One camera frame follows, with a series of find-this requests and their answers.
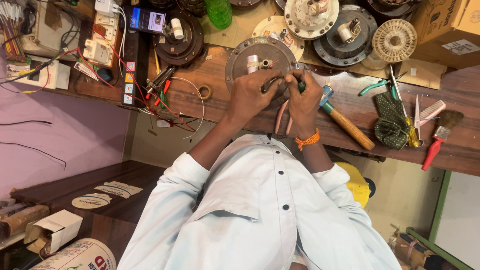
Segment person's right hand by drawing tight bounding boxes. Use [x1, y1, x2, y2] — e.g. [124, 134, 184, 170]
[283, 69, 325, 138]

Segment person's left hand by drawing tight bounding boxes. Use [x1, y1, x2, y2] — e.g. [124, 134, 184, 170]
[228, 69, 287, 125]

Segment green handled screwdriver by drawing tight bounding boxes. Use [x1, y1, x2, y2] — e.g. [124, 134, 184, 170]
[298, 67, 313, 94]

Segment brown metal ceiling fan motor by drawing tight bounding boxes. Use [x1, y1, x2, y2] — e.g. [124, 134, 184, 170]
[224, 36, 301, 110]

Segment pink capacitor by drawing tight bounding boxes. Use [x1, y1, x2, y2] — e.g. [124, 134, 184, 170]
[246, 55, 260, 74]

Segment grey fan motor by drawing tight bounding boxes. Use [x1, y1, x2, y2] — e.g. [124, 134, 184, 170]
[313, 4, 379, 68]

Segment cream fan motor plate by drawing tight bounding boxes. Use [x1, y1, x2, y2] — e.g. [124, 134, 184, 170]
[251, 16, 305, 63]

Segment white fan motor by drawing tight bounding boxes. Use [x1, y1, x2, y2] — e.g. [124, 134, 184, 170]
[283, 0, 340, 41]

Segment green plastic bottle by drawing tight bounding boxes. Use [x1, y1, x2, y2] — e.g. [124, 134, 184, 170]
[205, 0, 233, 30]

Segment dark brown fan motor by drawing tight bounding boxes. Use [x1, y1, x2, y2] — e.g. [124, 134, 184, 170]
[152, 9, 205, 68]

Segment green dotted cloth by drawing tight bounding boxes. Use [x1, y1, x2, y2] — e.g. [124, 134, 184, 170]
[374, 91, 412, 151]

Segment cream plastic blower wheel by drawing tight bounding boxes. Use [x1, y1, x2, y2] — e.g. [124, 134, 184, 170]
[372, 19, 418, 64]

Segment white capacitor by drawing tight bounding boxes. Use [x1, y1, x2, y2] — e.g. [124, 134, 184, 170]
[170, 18, 185, 40]

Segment heap of pliers and screwdrivers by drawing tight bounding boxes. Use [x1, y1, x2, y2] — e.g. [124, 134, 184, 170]
[144, 65, 177, 110]

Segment yellow plastic stool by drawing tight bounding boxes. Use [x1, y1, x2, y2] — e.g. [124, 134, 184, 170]
[334, 161, 371, 209]

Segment black fan motor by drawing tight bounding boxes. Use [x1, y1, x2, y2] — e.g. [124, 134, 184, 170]
[359, 0, 423, 20]

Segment steel scissors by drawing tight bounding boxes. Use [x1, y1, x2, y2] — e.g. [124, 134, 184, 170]
[406, 94, 425, 148]

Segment pink comb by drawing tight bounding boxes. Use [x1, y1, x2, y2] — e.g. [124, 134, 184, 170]
[419, 99, 447, 127]

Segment person's white shirt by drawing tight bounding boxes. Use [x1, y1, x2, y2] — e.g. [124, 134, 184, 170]
[117, 134, 403, 270]

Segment black smartphone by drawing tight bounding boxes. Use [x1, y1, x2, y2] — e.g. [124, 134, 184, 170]
[123, 5, 167, 35]

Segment black strip with stickers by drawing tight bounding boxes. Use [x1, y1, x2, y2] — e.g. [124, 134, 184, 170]
[121, 30, 151, 108]

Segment brown cardboard box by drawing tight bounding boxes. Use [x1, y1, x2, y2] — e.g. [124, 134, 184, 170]
[410, 0, 480, 70]

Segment wooden switchboard with sockets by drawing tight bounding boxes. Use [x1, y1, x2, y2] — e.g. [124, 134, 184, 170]
[83, 11, 123, 69]

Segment white charger plug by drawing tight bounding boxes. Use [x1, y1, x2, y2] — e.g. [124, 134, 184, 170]
[94, 0, 121, 18]

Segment cream sticker strip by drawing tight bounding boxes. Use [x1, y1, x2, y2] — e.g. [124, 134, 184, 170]
[93, 181, 143, 199]

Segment green framed white board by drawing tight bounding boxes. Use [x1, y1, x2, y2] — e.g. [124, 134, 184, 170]
[406, 170, 480, 270]

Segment oval cream sticker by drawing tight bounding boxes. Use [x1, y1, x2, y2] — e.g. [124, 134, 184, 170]
[71, 193, 113, 210]

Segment white tester box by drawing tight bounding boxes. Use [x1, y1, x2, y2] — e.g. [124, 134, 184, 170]
[5, 55, 71, 90]

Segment cream appliance box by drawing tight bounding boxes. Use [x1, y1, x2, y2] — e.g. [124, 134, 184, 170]
[20, 0, 82, 61]

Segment white printed sack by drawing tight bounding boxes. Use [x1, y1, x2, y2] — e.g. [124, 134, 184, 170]
[28, 238, 117, 270]

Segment small white carton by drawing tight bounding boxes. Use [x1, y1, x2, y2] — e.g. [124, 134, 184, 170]
[24, 209, 83, 256]

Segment bundle of coloured sleeves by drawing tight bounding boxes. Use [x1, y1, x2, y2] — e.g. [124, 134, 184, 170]
[0, 0, 27, 63]

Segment brown wrapped packet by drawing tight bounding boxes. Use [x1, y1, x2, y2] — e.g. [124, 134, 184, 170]
[0, 204, 50, 241]

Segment pink handled pliers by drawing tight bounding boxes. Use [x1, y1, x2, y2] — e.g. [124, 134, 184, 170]
[274, 99, 295, 136]

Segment orange thread bracelet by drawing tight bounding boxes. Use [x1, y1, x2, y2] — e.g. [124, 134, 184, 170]
[295, 128, 321, 152]

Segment wooden handled hammer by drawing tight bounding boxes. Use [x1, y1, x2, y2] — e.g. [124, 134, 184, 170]
[319, 85, 376, 151]

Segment white wire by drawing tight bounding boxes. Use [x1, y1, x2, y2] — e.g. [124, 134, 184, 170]
[168, 77, 205, 140]

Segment teal handled pliers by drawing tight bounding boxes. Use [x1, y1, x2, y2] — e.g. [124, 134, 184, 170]
[359, 70, 407, 100]

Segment yellow handled screwdriver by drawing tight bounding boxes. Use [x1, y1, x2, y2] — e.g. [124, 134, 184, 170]
[389, 64, 421, 148]

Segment red handled paint brush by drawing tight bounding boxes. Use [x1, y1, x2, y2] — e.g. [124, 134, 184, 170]
[421, 109, 465, 172]

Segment red wires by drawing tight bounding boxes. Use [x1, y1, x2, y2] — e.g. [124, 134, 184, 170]
[75, 24, 197, 133]

